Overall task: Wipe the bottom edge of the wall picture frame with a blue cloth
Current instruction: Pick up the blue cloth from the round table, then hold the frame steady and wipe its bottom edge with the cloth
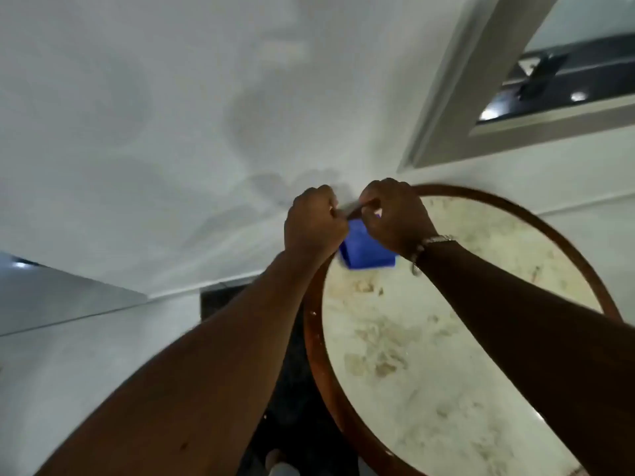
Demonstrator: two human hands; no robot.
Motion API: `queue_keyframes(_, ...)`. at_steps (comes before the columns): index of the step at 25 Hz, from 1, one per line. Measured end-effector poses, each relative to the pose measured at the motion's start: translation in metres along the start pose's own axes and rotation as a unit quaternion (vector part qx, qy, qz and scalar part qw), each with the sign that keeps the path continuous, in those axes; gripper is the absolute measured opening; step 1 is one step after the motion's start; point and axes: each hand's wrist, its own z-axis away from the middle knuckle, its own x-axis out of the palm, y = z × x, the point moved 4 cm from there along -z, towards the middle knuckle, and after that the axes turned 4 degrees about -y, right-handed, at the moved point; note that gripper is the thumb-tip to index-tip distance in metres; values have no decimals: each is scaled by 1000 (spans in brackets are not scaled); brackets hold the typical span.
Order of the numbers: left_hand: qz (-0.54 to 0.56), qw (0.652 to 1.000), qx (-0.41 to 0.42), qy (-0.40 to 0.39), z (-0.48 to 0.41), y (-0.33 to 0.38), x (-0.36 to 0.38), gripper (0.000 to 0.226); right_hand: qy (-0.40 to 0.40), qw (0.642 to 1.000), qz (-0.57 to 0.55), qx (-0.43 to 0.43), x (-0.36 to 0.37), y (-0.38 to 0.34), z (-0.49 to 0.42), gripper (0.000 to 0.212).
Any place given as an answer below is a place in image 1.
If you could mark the person's left forearm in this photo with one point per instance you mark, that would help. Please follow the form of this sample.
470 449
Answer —
198 371

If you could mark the round marble-top table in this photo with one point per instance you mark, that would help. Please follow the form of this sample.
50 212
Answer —
446 351

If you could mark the person's right hand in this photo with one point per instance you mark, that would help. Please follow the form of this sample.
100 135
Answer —
397 220

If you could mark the blue microfiber cloth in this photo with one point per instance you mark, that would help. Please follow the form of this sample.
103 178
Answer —
364 250

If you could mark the framed abstract wall picture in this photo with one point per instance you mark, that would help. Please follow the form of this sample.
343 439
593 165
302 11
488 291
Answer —
521 84

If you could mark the person's right forearm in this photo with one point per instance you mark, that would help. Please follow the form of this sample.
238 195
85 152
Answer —
536 337

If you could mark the person's left hand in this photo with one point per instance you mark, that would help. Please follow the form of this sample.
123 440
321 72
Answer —
312 225

